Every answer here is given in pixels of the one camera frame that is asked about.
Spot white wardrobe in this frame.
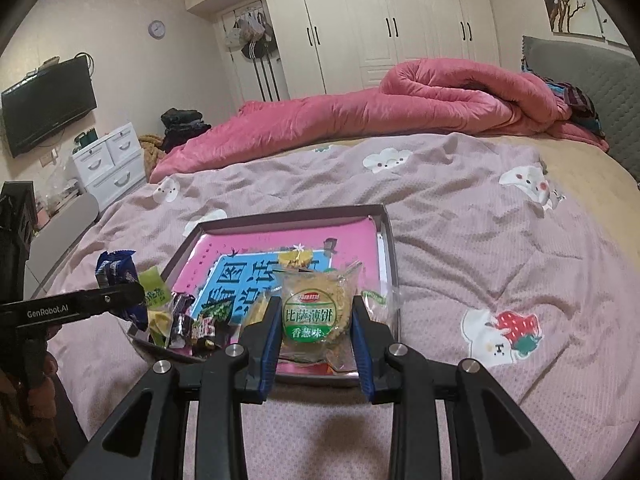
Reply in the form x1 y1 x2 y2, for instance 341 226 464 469
182 0 501 103

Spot pink printed blanket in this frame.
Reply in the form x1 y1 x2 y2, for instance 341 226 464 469
45 132 640 480

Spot brown knit cloth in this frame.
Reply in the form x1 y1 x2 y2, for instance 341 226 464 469
137 134 166 183

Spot dark green pea packet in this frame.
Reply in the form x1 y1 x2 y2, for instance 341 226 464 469
192 301 236 336

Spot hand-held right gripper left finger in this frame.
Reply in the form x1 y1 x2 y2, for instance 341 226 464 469
65 296 283 480

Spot black television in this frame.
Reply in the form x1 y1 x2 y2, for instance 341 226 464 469
0 56 98 158

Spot blue snack packet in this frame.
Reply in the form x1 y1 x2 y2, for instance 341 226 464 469
95 250 146 333

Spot brown chocolate bar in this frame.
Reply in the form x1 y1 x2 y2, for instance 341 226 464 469
170 291 197 350

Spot hanging bags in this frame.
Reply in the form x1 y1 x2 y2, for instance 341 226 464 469
225 7 276 61

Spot pink quilt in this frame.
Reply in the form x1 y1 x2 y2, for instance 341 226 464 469
149 58 611 183

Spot dark clothes pile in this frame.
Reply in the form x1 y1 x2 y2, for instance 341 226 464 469
161 107 213 153

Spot pale yellow snack packet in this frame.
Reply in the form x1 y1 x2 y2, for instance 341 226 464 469
247 295 273 328

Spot person's left hand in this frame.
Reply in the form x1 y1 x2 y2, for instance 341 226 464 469
0 352 61 466

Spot clear small snack packet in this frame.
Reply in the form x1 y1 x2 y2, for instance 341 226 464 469
361 287 401 333

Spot white drawer cabinet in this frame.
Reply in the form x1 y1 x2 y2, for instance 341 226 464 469
71 122 148 211

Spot striped clothes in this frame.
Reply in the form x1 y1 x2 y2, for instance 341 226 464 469
547 77 608 143

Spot grey quilted headboard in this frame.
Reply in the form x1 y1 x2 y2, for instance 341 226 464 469
520 36 640 181

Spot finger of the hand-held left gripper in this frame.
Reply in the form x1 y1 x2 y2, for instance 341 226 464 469
75 282 147 332

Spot grey bench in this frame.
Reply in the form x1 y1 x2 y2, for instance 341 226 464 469
22 192 101 301

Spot wall painting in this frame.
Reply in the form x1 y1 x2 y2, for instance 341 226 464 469
532 0 631 46

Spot light green snack packet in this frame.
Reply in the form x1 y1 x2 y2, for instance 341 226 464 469
137 267 171 311

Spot dark shallow box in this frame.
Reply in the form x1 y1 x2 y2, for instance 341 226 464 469
125 203 401 388

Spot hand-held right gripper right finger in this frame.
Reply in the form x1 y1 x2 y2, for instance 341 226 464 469
351 294 576 480

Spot round biscuit packet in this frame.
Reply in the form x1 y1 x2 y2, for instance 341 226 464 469
274 260 363 376

